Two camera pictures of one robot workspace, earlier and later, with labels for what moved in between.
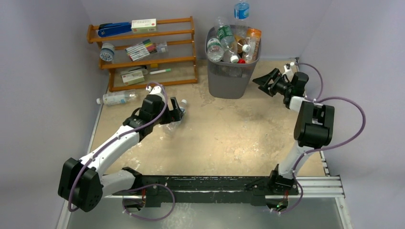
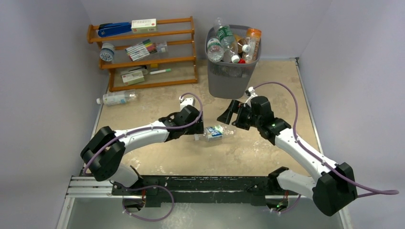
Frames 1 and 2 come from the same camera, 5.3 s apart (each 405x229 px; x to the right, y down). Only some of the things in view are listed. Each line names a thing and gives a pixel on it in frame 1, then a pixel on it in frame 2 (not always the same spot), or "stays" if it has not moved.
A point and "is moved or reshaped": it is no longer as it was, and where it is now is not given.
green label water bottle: x=215 y=51 stays
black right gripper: x=273 y=84 to x=236 y=114
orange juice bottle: x=253 y=39 stays
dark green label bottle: x=225 y=34 stays
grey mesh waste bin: x=229 y=80 stays
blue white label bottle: x=168 y=129 is moved or reshaped
